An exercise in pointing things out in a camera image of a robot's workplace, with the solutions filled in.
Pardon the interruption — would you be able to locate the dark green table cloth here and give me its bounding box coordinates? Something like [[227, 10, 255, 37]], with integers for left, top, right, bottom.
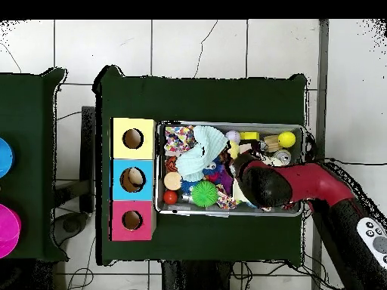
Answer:
[[93, 66, 308, 267], [0, 67, 69, 262]]

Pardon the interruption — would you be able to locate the blue round container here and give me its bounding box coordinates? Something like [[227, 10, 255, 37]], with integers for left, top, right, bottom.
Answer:
[[0, 137, 15, 179]]

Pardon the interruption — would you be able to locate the colourful dotted cloth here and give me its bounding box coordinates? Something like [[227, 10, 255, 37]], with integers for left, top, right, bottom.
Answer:
[[164, 125, 196, 156]]

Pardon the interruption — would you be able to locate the wooden box with three holes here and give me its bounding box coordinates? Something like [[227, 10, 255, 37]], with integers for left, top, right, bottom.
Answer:
[[109, 116, 158, 242]]

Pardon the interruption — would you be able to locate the purple spiky ball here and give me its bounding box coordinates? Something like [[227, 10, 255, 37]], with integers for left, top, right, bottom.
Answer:
[[218, 168, 234, 195]]

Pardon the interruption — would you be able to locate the black cable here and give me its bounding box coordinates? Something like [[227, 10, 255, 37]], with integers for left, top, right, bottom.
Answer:
[[320, 156, 387, 167]]

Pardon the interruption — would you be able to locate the white baseball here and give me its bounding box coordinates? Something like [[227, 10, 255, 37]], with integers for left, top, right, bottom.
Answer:
[[224, 129, 242, 145]]

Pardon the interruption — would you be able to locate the green puffer ball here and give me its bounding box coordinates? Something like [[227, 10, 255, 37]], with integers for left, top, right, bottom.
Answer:
[[190, 180, 219, 208]]

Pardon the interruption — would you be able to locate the mint green waffle cloth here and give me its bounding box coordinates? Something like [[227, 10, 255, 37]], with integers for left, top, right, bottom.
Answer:
[[175, 125, 230, 183]]

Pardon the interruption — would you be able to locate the magenta round container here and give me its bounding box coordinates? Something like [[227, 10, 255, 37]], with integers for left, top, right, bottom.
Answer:
[[0, 203, 22, 259]]

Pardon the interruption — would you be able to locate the silver mesh bin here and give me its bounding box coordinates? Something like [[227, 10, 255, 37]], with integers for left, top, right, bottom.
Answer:
[[155, 120, 306, 218]]

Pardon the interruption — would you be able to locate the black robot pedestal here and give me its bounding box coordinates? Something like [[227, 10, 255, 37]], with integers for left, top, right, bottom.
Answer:
[[161, 261, 234, 290]]

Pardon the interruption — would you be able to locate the yellow plush duck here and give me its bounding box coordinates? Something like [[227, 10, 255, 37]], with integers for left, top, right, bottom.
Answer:
[[228, 140, 241, 160]]

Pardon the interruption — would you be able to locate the yellow ball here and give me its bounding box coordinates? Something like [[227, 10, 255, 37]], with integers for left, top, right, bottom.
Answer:
[[277, 131, 296, 149]]

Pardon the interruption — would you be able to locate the black upright panel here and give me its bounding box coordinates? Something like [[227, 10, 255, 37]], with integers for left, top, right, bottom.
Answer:
[[79, 105, 97, 214]]

